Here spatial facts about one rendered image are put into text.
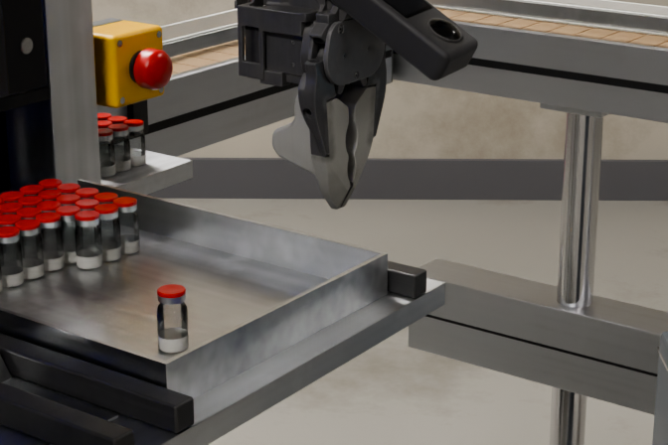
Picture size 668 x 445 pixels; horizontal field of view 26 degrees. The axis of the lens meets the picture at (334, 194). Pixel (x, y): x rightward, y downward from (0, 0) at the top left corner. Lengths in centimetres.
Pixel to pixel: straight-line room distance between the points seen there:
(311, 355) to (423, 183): 320
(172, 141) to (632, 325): 69
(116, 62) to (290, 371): 48
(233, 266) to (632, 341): 89
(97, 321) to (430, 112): 314
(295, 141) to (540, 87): 89
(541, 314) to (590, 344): 8
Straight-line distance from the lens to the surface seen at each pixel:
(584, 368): 204
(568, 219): 199
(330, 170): 104
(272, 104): 180
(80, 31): 138
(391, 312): 112
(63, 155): 138
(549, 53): 191
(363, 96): 106
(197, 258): 123
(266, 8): 104
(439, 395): 303
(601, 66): 188
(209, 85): 170
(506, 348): 209
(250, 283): 118
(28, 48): 133
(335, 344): 107
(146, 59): 141
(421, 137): 421
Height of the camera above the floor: 131
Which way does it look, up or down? 18 degrees down
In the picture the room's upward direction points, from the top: straight up
